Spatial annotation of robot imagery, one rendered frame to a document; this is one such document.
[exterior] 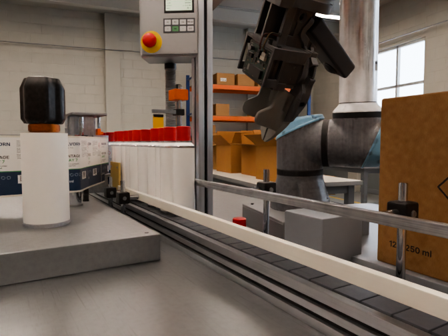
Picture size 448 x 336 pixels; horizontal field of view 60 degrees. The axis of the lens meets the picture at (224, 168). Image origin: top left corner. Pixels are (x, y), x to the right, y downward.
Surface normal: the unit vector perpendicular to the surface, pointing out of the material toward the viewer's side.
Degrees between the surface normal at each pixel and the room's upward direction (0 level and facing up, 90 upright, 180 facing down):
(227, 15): 90
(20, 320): 0
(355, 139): 93
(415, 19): 90
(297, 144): 93
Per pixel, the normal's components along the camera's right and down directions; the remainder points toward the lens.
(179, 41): -0.07, 0.07
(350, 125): -0.54, 0.12
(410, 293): -0.86, 0.04
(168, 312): 0.00, -1.00
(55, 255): 0.51, 0.06
